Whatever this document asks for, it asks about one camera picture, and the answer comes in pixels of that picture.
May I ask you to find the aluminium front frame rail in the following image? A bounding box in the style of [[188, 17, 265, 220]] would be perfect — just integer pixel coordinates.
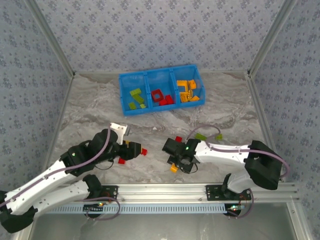
[[49, 183, 300, 204]]

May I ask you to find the aluminium side frame rail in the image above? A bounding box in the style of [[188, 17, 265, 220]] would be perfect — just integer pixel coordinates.
[[46, 73, 76, 163], [245, 71, 286, 183]]

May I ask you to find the yellow lego window frame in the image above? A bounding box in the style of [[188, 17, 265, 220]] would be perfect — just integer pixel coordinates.
[[176, 79, 190, 93]]

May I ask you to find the slotted pale cable duct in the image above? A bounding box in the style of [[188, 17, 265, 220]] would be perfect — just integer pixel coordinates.
[[46, 202, 229, 215]]

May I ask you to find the aluminium back frame rail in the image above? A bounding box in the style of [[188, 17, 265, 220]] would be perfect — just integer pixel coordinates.
[[74, 69, 249, 75]]

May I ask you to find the grey metal panel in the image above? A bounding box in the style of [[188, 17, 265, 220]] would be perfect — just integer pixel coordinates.
[[26, 202, 301, 240]]

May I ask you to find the aluminium corner frame post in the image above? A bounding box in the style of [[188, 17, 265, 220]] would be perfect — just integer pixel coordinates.
[[23, 0, 76, 77], [246, 0, 300, 76]]

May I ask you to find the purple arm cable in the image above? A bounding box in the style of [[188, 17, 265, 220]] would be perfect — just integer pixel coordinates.
[[0, 126, 123, 221], [185, 124, 291, 220]]

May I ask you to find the small electronics board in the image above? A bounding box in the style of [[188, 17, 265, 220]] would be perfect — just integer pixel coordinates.
[[82, 202, 106, 214], [225, 204, 246, 217]]

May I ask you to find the red lego window frame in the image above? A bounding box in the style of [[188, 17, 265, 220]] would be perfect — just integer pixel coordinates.
[[150, 88, 164, 102]]

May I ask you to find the thin black camera cable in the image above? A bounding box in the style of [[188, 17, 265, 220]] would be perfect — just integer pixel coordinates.
[[94, 159, 115, 172], [178, 161, 201, 175]]

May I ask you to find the aluminium lower frame rail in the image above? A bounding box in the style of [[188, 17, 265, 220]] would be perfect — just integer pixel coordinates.
[[286, 201, 314, 240]]

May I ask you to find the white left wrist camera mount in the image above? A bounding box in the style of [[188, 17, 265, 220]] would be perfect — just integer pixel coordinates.
[[109, 122, 132, 146]]

